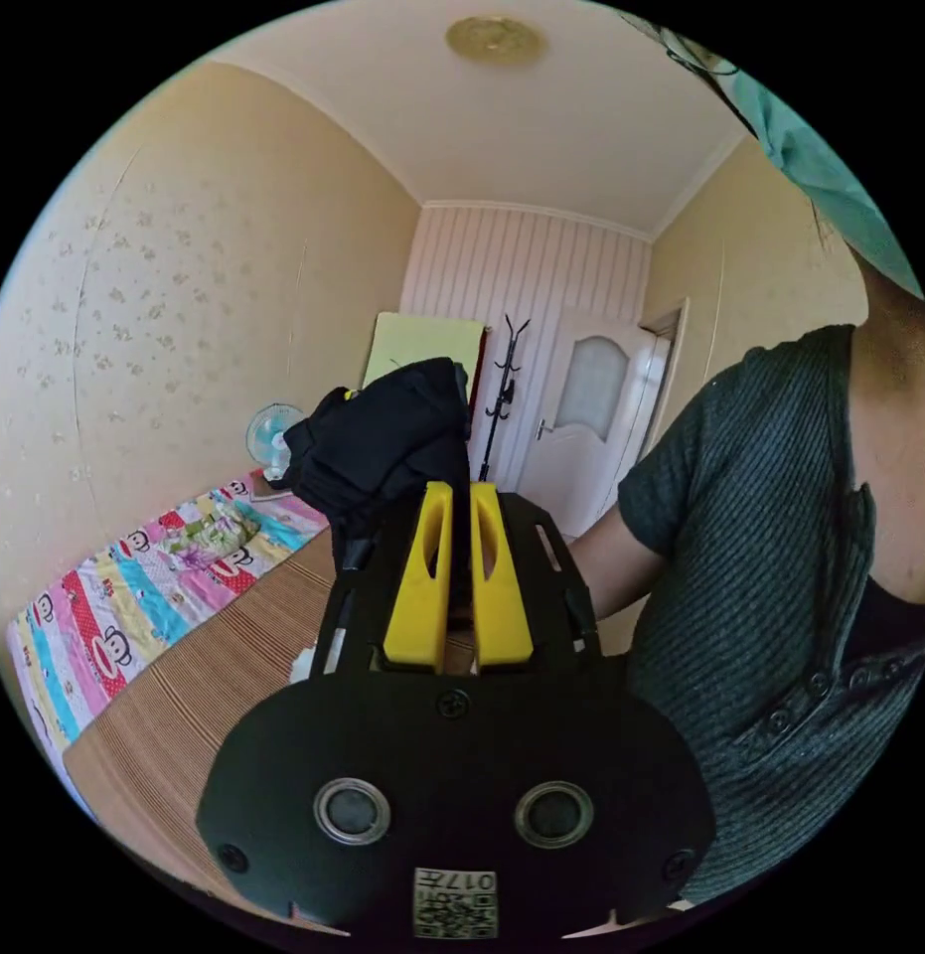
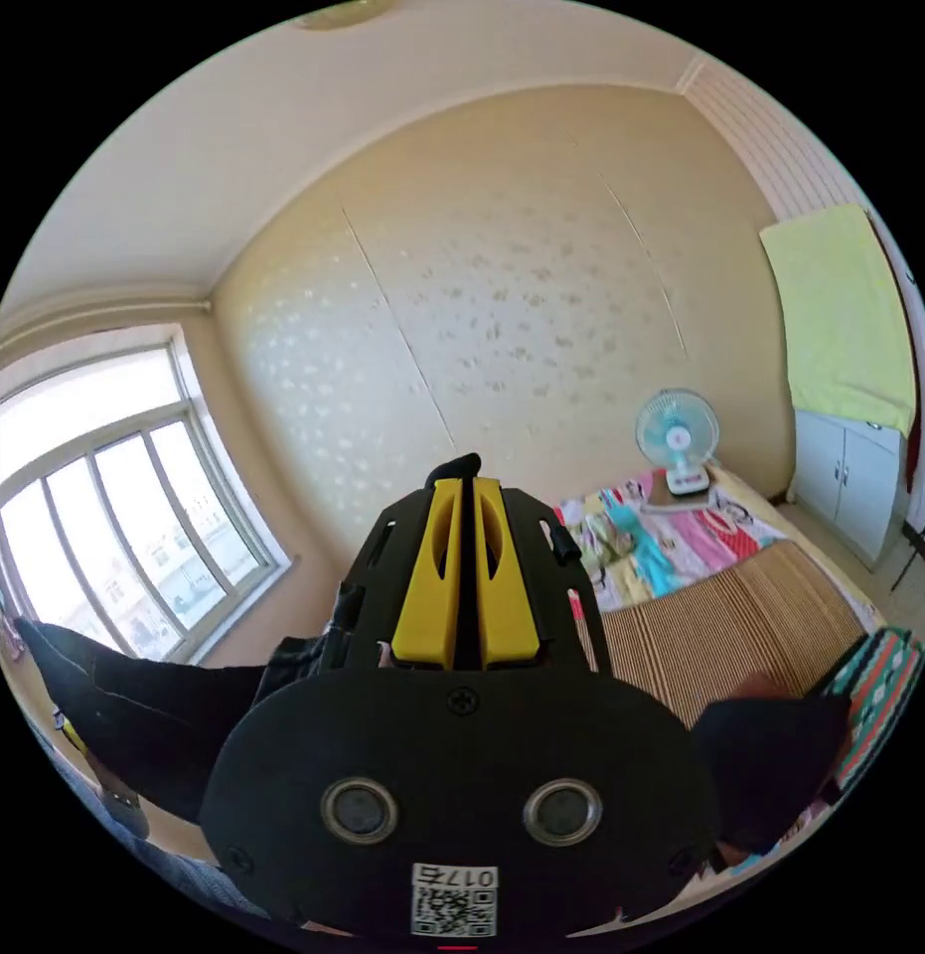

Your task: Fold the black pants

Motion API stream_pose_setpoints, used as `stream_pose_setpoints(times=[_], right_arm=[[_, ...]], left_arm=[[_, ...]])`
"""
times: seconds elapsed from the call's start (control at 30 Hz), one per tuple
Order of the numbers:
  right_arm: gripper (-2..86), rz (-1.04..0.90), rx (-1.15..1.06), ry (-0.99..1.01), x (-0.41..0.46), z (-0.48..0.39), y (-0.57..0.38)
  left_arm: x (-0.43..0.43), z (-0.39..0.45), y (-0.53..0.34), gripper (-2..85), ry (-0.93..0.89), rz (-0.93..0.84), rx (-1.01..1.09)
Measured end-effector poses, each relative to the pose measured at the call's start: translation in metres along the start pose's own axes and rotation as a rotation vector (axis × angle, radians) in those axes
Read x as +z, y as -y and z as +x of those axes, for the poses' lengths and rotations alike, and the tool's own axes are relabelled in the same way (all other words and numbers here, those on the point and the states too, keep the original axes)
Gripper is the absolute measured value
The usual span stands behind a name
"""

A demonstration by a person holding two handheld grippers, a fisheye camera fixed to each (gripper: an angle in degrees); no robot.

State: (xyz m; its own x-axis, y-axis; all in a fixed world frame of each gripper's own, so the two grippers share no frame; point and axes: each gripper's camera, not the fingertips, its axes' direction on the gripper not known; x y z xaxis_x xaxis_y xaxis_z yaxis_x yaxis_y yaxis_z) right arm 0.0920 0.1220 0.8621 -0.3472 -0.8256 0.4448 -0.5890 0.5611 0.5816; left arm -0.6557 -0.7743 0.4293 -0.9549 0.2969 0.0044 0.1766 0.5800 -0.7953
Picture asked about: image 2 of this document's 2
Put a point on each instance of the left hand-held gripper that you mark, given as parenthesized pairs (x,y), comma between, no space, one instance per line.
(124,812)

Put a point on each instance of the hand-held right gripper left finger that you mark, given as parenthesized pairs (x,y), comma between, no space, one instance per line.
(425,596)

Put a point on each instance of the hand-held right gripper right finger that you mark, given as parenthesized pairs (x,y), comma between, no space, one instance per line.
(510,604)

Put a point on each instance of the black pants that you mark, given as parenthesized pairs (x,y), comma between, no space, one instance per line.
(156,708)

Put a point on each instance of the person's body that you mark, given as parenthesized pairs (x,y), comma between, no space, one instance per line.
(171,872)

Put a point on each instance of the bed with woven mat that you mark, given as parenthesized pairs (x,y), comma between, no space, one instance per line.
(700,633)

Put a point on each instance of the window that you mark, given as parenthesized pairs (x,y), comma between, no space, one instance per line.
(112,507)

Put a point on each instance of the small blue table fan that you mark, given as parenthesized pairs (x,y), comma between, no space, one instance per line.
(677,440)

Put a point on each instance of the white cupboard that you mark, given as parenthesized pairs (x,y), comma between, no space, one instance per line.
(849,477)

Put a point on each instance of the teal orange patterned cushion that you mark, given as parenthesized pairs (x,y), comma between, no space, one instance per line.
(883,693)

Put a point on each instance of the light green towel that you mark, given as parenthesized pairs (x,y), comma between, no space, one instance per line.
(842,320)

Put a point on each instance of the ceiling lamp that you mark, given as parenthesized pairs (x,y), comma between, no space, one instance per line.
(339,13)

